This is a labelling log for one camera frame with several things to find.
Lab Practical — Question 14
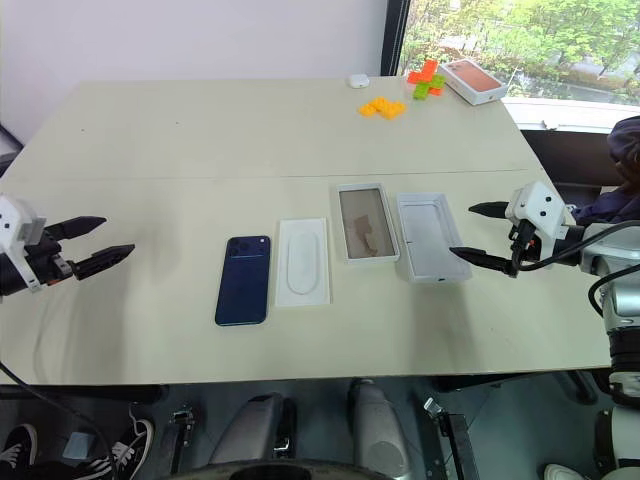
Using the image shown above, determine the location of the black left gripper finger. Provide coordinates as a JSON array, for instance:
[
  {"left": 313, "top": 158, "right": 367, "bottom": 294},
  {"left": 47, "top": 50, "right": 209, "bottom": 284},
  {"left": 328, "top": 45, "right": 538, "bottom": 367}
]
[
  {"left": 47, "top": 215, "right": 108, "bottom": 243},
  {"left": 71, "top": 243, "right": 137, "bottom": 281}
]

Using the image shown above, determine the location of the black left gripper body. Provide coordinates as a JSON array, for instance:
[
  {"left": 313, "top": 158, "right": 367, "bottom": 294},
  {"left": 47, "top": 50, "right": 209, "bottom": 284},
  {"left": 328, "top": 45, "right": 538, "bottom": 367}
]
[{"left": 22, "top": 225, "right": 77, "bottom": 292}]

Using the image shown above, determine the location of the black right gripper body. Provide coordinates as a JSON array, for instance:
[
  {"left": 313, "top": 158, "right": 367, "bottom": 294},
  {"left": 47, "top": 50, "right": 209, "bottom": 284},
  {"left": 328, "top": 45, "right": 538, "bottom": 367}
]
[{"left": 506, "top": 218, "right": 540, "bottom": 279}]

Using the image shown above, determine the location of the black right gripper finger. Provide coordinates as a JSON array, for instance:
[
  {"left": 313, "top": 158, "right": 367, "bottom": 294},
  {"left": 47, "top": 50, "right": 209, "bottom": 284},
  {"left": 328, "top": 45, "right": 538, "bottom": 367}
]
[
  {"left": 447, "top": 245, "right": 519, "bottom": 278},
  {"left": 467, "top": 200, "right": 511, "bottom": 219}
]

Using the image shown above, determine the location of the white box part brown interior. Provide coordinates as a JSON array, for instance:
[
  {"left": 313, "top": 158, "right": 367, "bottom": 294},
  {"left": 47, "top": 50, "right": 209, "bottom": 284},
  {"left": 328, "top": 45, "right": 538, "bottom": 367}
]
[{"left": 329, "top": 181, "right": 402, "bottom": 266}]

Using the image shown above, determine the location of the dark blue smartphone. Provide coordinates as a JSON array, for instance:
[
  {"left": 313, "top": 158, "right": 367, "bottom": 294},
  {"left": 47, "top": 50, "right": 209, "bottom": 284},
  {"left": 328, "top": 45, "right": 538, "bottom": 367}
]
[{"left": 214, "top": 234, "right": 273, "bottom": 328}]

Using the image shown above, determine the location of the white box base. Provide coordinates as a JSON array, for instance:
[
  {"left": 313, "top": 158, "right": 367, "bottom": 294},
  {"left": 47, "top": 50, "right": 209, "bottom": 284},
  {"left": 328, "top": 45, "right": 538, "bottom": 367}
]
[{"left": 396, "top": 191, "right": 474, "bottom": 285}]

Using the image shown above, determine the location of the white box with orange top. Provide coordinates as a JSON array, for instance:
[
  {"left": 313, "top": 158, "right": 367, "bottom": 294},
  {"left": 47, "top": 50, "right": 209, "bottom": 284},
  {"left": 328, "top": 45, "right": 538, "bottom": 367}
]
[{"left": 438, "top": 61, "right": 506, "bottom": 108}]

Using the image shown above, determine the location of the black furniture beside table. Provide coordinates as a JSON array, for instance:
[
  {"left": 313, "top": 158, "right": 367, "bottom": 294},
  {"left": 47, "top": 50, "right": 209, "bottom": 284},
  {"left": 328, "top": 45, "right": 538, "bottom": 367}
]
[{"left": 519, "top": 126, "right": 617, "bottom": 202}]

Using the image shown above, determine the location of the white window sill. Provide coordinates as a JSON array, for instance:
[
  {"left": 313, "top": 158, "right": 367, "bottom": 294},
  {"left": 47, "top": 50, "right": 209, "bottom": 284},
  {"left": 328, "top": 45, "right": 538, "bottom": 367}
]
[{"left": 501, "top": 96, "right": 640, "bottom": 134}]

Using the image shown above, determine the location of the green toy building block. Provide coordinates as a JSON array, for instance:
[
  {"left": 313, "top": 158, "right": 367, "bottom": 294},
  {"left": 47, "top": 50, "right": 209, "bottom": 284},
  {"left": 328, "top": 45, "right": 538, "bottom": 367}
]
[{"left": 411, "top": 74, "right": 447, "bottom": 102}]

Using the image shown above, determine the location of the person in dark blue clothes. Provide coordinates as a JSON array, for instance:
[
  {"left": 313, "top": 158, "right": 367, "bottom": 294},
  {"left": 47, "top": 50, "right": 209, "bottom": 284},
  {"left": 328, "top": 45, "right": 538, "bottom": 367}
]
[{"left": 569, "top": 115, "right": 640, "bottom": 227}]

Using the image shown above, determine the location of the yellow toy building block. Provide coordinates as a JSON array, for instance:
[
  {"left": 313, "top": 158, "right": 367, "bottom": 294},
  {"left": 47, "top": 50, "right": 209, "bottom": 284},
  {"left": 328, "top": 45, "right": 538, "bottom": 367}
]
[{"left": 356, "top": 95, "right": 407, "bottom": 122}]

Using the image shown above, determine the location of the black and white sneaker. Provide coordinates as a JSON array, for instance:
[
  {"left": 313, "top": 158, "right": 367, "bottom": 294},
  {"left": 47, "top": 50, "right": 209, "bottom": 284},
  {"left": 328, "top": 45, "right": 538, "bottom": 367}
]
[
  {"left": 110, "top": 403, "right": 157, "bottom": 472},
  {"left": 0, "top": 423, "right": 40, "bottom": 472}
]

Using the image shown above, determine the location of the light blue square pad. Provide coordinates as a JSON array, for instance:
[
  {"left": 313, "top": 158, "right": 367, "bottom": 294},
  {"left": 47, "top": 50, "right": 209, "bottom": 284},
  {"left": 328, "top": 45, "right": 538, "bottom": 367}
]
[{"left": 61, "top": 431, "right": 97, "bottom": 462}]

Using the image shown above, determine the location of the grey rounded shell under table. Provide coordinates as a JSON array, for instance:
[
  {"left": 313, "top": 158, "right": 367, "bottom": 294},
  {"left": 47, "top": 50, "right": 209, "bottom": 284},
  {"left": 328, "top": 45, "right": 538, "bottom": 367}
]
[
  {"left": 208, "top": 391, "right": 297, "bottom": 467},
  {"left": 346, "top": 376, "right": 412, "bottom": 480}
]

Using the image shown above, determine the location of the dark round rim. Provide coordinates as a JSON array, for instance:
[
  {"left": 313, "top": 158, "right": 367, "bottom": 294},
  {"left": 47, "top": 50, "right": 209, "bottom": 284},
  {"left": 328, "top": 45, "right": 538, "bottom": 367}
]
[{"left": 174, "top": 456, "right": 416, "bottom": 480}]

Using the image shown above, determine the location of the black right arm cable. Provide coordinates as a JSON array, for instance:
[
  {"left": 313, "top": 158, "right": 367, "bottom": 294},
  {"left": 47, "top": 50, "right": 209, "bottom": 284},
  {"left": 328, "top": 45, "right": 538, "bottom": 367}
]
[{"left": 514, "top": 244, "right": 640, "bottom": 326}]

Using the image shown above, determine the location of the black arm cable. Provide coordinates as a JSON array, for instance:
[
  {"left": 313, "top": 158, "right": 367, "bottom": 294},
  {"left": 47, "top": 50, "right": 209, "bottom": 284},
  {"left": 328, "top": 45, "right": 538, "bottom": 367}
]
[
  {"left": 0, "top": 359, "right": 110, "bottom": 480},
  {"left": 514, "top": 244, "right": 640, "bottom": 326}
]

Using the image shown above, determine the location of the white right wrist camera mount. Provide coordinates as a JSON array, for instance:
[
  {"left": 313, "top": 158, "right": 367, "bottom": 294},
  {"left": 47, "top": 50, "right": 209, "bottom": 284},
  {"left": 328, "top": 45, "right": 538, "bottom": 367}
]
[{"left": 503, "top": 180, "right": 570, "bottom": 272}]

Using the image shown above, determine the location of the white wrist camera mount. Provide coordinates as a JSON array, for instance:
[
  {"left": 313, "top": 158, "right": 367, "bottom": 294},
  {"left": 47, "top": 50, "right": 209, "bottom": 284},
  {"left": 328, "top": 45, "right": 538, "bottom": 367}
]
[
  {"left": 503, "top": 180, "right": 570, "bottom": 272},
  {"left": 0, "top": 193, "right": 48, "bottom": 297}
]

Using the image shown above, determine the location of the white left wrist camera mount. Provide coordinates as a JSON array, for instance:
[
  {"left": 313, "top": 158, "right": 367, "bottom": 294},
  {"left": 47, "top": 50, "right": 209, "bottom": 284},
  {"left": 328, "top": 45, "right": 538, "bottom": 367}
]
[{"left": 0, "top": 193, "right": 48, "bottom": 297}]

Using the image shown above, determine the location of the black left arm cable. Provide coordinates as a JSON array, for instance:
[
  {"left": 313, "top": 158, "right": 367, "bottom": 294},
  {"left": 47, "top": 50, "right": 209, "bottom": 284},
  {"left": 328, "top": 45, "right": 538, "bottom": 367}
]
[{"left": 0, "top": 359, "right": 110, "bottom": 480}]

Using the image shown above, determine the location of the black metal bracket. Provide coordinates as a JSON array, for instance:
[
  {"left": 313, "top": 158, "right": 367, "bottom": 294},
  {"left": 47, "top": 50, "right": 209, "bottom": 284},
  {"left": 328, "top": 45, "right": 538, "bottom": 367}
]
[
  {"left": 421, "top": 396, "right": 475, "bottom": 480},
  {"left": 166, "top": 403, "right": 197, "bottom": 477}
]

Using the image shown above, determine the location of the black window frame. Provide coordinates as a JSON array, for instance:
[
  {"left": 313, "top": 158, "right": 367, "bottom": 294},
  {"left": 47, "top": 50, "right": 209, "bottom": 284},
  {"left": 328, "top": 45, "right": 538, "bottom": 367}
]
[{"left": 381, "top": 0, "right": 414, "bottom": 79}]

